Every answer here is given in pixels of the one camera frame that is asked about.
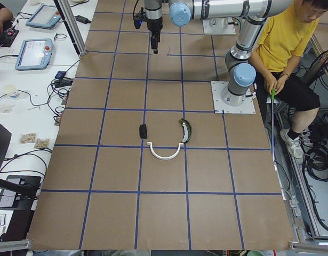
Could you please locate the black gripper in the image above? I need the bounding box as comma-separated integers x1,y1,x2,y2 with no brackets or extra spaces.
133,7,163,54

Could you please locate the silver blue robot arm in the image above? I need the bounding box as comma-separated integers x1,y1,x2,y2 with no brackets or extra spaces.
167,0,291,106

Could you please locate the black power adapter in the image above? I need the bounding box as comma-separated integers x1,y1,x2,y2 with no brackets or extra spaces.
75,15,91,24

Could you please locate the black rectangular plastic part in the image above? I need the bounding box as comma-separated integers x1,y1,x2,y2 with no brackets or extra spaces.
139,124,148,139

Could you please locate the curved brake shoe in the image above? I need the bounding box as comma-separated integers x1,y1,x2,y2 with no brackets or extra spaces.
178,118,192,144

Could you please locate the far teach pendant tablet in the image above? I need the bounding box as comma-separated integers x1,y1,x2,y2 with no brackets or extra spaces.
26,4,61,29

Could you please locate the teach pendant tablet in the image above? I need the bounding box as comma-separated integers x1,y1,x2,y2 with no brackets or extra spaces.
26,4,61,29
15,38,53,71

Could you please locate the white curved plastic part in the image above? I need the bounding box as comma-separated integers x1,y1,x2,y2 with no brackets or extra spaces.
147,141,184,161

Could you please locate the near teach pendant tablet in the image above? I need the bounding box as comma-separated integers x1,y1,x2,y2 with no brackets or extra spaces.
15,38,53,71

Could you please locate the person in yellow shirt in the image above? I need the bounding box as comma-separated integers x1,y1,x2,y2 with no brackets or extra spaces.
249,1,328,158

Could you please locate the aluminium frame post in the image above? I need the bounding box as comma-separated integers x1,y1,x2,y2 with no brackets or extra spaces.
54,0,86,56

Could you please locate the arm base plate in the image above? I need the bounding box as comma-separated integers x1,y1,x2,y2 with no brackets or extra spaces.
211,81,255,114

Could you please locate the green handled tool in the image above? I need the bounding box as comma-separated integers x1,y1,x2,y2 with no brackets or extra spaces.
270,89,275,162

